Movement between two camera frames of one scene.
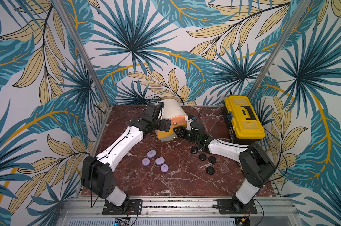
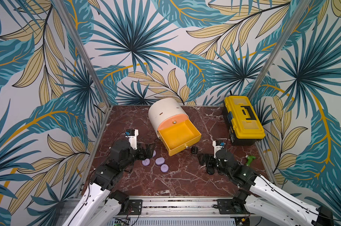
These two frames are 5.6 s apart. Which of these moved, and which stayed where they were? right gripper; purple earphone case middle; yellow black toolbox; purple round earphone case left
Moved: right gripper
Stayed: yellow black toolbox; purple earphone case middle; purple round earphone case left
